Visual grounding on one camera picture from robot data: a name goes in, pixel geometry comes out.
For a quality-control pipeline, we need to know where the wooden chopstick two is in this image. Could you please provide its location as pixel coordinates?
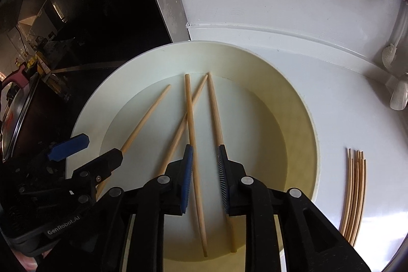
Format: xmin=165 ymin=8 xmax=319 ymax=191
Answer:
xmin=157 ymin=74 xmax=208 ymax=176

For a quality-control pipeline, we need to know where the wooden chopstick three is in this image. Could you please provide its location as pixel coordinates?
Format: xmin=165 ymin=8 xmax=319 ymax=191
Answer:
xmin=185 ymin=74 xmax=208 ymax=257

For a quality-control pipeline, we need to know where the wooden chopstick one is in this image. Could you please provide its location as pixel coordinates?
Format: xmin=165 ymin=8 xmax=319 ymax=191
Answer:
xmin=96 ymin=88 xmax=162 ymax=200

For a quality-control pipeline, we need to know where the wooden chopstick four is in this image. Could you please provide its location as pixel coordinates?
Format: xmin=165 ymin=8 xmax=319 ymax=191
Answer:
xmin=208 ymin=72 xmax=237 ymax=253

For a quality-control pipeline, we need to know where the wooden chopstick seven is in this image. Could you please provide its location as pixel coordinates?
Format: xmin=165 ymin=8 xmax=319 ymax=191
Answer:
xmin=342 ymin=148 xmax=360 ymax=243

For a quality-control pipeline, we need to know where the wooden chopstick nine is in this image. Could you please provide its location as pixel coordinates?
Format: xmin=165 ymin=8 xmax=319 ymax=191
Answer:
xmin=349 ymin=150 xmax=366 ymax=246

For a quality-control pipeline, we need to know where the wooden chopstick ten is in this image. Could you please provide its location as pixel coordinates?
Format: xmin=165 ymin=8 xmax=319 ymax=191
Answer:
xmin=350 ymin=152 xmax=366 ymax=246

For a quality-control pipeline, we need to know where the wooden chopstick five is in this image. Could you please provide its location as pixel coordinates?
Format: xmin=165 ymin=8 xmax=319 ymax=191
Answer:
xmin=340 ymin=148 xmax=353 ymax=237

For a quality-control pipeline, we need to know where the wooden chopstick six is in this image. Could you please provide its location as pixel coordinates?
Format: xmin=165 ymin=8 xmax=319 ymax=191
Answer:
xmin=340 ymin=148 xmax=355 ymax=240

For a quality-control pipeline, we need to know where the wooden chopstick eight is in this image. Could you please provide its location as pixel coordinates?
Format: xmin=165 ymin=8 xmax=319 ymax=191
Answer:
xmin=345 ymin=150 xmax=364 ymax=246

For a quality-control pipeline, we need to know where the person's left hand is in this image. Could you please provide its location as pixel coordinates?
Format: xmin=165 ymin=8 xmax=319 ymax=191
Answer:
xmin=12 ymin=250 xmax=50 ymax=271

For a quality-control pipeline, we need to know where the round white basin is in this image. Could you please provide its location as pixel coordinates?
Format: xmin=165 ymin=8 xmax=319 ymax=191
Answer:
xmin=66 ymin=41 xmax=320 ymax=271

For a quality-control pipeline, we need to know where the steel spatula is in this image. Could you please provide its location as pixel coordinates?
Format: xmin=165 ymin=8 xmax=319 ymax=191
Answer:
xmin=389 ymin=72 xmax=408 ymax=111

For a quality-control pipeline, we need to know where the white dish brush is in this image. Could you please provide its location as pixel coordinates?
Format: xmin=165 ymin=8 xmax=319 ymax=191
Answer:
xmin=382 ymin=7 xmax=405 ymax=70

